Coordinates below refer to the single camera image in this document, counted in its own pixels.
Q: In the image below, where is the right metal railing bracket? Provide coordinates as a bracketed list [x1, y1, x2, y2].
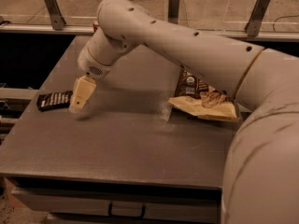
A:
[245, 0, 271, 36]

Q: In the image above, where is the metal railing bracket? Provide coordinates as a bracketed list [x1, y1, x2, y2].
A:
[44, 0, 66, 31]
[245, 0, 271, 36]
[168, 0, 180, 23]

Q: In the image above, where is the left metal railing bracket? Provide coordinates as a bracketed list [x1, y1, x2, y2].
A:
[44, 0, 66, 31]

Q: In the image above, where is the red soda can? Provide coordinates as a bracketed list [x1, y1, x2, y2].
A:
[93, 21, 99, 32]

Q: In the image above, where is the brown sea salt chip bag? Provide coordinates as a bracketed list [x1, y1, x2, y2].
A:
[168, 70, 239, 122]

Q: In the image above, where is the black rxbar chocolate bar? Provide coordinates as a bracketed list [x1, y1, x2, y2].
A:
[36, 91, 73, 112]

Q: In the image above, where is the grey drawer with handle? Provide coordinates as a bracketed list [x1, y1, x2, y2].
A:
[12, 188, 221, 224]

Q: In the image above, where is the middle metal railing bracket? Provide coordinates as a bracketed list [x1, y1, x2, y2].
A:
[168, 0, 180, 23]

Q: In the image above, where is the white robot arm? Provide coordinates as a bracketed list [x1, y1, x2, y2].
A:
[70, 0, 299, 224]

